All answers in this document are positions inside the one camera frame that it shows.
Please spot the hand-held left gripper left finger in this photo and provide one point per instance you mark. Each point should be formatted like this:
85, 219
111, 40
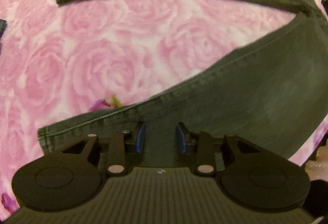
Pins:
140, 139

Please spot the pink floral blanket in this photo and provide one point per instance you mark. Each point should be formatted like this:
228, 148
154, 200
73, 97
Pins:
102, 60

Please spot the grey jeans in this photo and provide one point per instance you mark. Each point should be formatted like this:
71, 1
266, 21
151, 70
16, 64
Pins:
256, 85

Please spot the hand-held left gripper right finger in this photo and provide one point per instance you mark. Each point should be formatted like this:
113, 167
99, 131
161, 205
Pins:
180, 139

